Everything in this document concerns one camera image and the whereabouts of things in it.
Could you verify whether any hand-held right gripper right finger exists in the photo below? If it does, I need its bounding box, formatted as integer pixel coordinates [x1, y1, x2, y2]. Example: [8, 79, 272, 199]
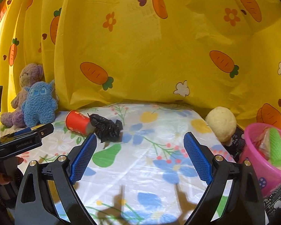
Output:
[183, 132, 265, 225]

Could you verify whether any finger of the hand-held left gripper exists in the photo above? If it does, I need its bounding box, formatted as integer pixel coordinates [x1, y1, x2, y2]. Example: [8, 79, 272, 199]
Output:
[5, 127, 34, 138]
[33, 123, 55, 137]

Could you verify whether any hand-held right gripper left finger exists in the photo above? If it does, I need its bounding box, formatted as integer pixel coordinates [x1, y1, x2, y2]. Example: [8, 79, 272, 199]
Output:
[14, 133, 97, 225]

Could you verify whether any pink plastic bucket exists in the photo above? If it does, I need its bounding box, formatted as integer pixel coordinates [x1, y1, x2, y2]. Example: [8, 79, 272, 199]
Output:
[238, 122, 281, 198]

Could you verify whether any green sponge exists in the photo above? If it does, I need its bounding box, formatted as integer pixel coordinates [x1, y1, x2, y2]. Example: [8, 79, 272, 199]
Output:
[268, 128, 281, 167]

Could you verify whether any person's left forearm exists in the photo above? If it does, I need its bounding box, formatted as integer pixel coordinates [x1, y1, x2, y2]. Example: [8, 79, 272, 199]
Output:
[0, 169, 24, 225]

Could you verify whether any person's left hand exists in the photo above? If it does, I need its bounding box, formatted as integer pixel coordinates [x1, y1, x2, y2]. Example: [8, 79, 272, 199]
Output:
[0, 170, 16, 185]

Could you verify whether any blue plush monster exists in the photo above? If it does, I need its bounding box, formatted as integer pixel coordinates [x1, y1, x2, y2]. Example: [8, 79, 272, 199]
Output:
[21, 80, 59, 127]

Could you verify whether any red paper cup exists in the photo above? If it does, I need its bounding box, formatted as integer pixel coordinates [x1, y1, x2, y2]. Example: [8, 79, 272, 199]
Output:
[66, 110, 92, 136]

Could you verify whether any black plastic bag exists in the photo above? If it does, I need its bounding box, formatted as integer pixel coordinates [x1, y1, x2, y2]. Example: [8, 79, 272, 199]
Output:
[87, 113, 123, 143]

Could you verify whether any yellow plush ball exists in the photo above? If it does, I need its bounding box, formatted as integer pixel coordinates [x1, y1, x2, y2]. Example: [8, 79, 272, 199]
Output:
[205, 106, 237, 143]

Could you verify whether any floral plastic table cover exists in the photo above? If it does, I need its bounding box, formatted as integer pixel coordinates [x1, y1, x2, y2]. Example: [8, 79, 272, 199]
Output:
[0, 102, 239, 225]

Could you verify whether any purple teddy bear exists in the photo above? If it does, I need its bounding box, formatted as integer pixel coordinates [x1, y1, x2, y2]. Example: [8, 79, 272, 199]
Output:
[0, 63, 44, 127]

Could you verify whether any yellow carrot print curtain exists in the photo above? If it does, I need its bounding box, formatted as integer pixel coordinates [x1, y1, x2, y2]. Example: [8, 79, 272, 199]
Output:
[0, 0, 281, 132]

